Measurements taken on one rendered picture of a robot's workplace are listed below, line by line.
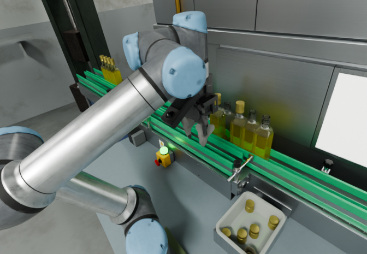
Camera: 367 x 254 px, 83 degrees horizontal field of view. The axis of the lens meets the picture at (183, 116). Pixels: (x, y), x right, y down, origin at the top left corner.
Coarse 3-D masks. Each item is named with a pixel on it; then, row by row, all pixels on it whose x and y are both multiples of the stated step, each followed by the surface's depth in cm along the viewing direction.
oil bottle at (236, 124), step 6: (234, 120) 87; (240, 120) 86; (246, 120) 87; (234, 126) 88; (240, 126) 86; (234, 132) 90; (240, 132) 87; (234, 138) 91; (240, 138) 89; (240, 144) 91
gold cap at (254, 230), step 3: (252, 225) 77; (255, 225) 77; (252, 228) 76; (255, 228) 76; (258, 228) 76; (249, 231) 78; (252, 231) 75; (255, 231) 75; (258, 231) 75; (249, 234) 78; (252, 234) 76; (255, 234) 75; (258, 234) 77; (252, 237) 77; (255, 237) 76
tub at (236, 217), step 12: (240, 204) 84; (264, 204) 81; (228, 216) 79; (240, 216) 85; (252, 216) 84; (264, 216) 83; (276, 216) 79; (216, 228) 75; (228, 228) 81; (264, 228) 80; (276, 228) 72; (228, 240) 71; (252, 240) 77; (264, 240) 76; (240, 252) 68; (264, 252) 67
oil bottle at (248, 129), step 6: (246, 126) 83; (252, 126) 82; (258, 126) 83; (246, 132) 84; (252, 132) 82; (246, 138) 86; (252, 138) 84; (246, 144) 88; (252, 144) 86; (252, 150) 87
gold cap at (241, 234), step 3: (240, 228) 76; (240, 231) 76; (243, 231) 75; (237, 234) 76; (240, 234) 75; (243, 234) 74; (246, 234) 74; (237, 237) 76; (240, 237) 74; (243, 237) 74; (246, 237) 75; (237, 240) 77; (240, 240) 75; (243, 240) 75; (240, 243) 76; (243, 243) 76
